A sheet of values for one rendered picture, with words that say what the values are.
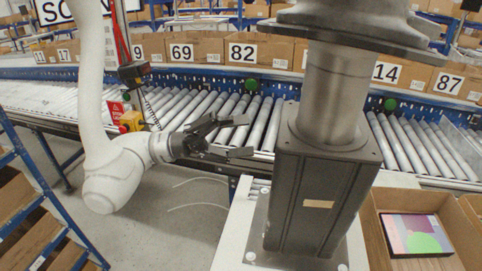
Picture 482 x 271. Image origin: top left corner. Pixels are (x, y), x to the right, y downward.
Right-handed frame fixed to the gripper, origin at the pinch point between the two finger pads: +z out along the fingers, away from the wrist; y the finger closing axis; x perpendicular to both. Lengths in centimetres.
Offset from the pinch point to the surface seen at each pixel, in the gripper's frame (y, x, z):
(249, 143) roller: -25.6, 15.9, -0.8
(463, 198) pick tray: -11, -24, 62
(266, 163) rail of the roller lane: -26.4, 6.8, 4.5
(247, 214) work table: -14.5, -16.4, -2.5
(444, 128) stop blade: -42, 21, 106
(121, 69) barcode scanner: 11, 27, -41
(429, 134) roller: -41, 19, 93
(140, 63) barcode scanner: 11.1, 28.2, -33.4
